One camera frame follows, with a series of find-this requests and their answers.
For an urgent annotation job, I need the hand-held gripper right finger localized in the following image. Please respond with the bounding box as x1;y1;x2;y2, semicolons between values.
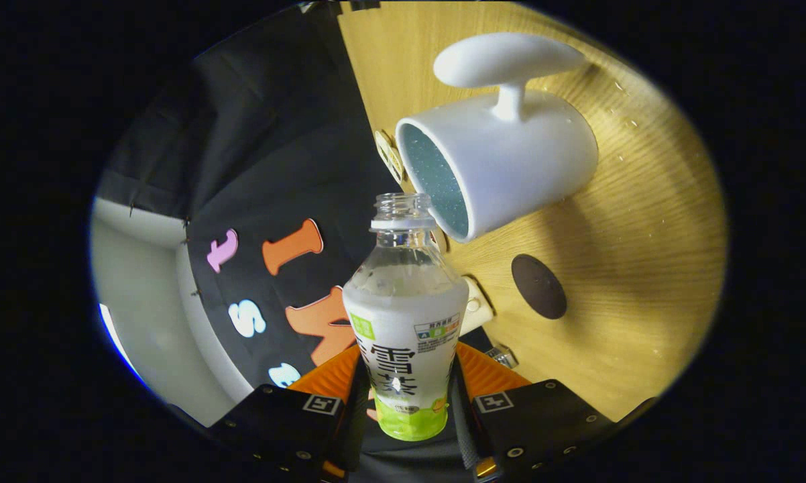
447;341;622;483

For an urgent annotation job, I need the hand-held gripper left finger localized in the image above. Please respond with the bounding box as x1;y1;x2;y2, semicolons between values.
205;344;377;483

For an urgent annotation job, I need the dark brown round coaster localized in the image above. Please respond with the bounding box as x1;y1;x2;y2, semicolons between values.
511;254;568;320

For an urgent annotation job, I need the clear juice bottle green label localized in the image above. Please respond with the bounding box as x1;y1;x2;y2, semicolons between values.
341;193;471;442

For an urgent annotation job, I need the white cup with handle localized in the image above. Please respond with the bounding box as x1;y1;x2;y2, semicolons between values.
395;32;599;244

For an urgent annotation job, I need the metal mesh holder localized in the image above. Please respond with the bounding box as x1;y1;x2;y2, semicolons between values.
485;343;519;370

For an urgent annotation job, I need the small cream container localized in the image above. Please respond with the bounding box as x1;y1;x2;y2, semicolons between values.
458;275;495;336

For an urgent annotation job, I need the wooden table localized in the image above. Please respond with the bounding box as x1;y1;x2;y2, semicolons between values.
336;0;729;423

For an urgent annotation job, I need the long ceiling light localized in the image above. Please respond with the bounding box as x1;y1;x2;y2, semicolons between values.
98;303;142;383

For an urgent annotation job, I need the black backdrop cloth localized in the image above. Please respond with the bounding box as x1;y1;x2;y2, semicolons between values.
98;2;404;403

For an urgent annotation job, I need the divided white snack plate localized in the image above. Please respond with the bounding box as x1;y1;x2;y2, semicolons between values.
374;129;405;185

